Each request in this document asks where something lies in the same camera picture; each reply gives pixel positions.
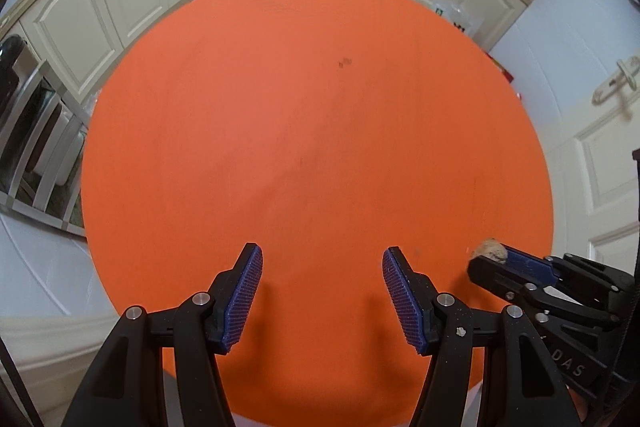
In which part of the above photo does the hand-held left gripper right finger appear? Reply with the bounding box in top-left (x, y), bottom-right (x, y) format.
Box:
top-left (381, 247), bottom-right (583, 427)

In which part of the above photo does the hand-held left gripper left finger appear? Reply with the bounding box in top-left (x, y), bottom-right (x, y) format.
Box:
top-left (62, 242), bottom-right (264, 427)

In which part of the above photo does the white panel door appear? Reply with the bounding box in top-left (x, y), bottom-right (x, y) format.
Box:
top-left (540, 52), bottom-right (640, 278)

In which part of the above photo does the red box on floor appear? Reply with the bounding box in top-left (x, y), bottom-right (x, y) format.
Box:
top-left (487, 52), bottom-right (515, 82)

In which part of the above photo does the cream furniture piece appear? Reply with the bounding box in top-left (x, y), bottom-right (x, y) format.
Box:
top-left (0, 314), bottom-right (123, 388)

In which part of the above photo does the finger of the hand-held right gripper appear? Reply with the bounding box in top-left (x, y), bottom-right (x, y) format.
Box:
top-left (506, 246), bottom-right (633, 294)
top-left (467, 256), bottom-right (618, 329)

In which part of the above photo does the brown lump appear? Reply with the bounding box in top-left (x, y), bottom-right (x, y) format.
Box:
top-left (472, 238), bottom-right (509, 264)

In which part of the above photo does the cream door handle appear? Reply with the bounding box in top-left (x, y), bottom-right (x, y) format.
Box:
top-left (592, 56), bottom-right (640, 105)

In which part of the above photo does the row of cream kitchen cabinets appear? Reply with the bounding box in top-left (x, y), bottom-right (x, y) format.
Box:
top-left (0, 0), bottom-right (536, 108)

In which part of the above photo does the grey metal rack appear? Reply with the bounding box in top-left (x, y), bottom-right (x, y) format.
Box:
top-left (0, 59), bottom-right (96, 238)

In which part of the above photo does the clear printed bag on floor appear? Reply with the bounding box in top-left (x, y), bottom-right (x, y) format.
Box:
top-left (432, 0), bottom-right (476, 35)

